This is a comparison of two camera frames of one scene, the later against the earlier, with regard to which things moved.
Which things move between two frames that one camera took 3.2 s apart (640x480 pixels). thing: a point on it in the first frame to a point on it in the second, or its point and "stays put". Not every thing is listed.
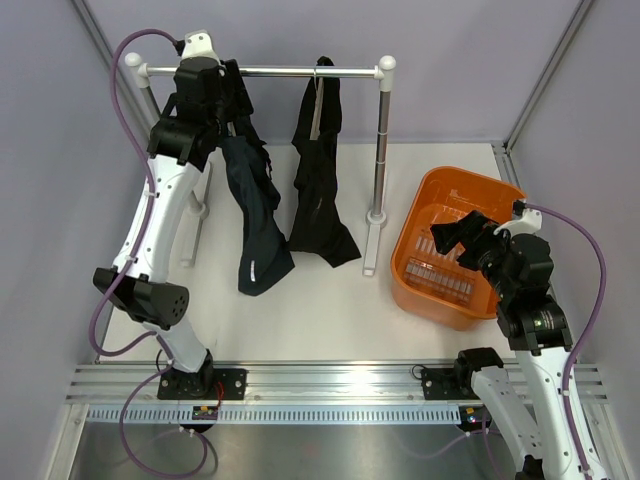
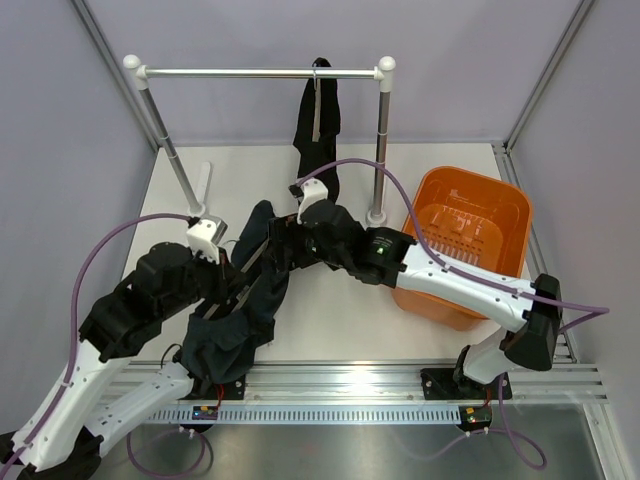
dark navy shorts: x=265 y=255 to x=222 y=345
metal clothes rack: x=197 y=212 stays put
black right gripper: x=447 y=235 to x=284 y=231
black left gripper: x=230 y=84 to x=227 y=279
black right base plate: x=453 y=383 stays put
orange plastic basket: x=429 y=285 stays put
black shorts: x=315 y=220 stays put
